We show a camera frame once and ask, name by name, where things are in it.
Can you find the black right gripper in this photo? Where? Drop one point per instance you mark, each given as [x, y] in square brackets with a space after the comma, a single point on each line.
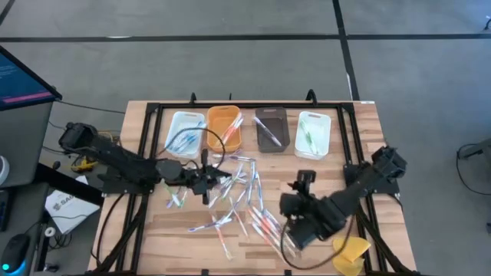
[307, 188]

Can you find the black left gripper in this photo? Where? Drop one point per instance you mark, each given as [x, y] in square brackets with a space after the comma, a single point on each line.
[193, 179]

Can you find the white plastic bin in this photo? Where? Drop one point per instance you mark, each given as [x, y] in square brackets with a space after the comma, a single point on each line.
[178, 126]
[322, 132]

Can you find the orange toothbrush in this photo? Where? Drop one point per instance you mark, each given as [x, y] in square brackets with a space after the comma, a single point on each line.
[222, 239]
[261, 224]
[236, 132]
[232, 128]
[239, 217]
[268, 241]
[228, 131]

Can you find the blue toothbrush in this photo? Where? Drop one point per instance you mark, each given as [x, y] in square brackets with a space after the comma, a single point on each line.
[180, 145]
[193, 137]
[190, 134]
[183, 141]
[251, 182]

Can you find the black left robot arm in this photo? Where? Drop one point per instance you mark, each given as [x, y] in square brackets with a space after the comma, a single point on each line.
[115, 157]

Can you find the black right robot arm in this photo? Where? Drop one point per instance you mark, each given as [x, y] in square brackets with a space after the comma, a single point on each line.
[360, 184]

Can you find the orange plastic bin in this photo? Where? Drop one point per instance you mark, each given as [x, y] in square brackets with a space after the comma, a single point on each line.
[216, 130]

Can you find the grey plastic bin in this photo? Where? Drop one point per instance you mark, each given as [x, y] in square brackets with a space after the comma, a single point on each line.
[278, 128]

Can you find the yellow cloth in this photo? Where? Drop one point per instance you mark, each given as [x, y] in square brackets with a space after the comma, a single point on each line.
[351, 251]

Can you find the white printed booklet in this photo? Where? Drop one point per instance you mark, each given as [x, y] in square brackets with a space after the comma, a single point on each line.
[71, 209]

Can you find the grey chair leg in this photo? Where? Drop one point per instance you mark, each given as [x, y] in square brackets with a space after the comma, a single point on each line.
[475, 148]

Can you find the white tape roll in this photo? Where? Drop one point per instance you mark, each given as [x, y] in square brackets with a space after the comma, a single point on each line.
[47, 231]

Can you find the grey desk cabinet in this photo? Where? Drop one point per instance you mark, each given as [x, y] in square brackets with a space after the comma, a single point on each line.
[23, 142]

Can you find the white round device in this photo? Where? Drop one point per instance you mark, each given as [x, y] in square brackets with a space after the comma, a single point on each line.
[3, 170]

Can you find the black keyboard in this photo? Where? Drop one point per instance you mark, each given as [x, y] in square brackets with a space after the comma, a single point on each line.
[3, 209]

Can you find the black computer mouse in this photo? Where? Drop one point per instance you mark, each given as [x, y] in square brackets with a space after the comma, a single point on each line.
[13, 253]

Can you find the computer monitor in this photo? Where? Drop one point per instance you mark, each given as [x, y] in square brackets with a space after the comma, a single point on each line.
[19, 80]

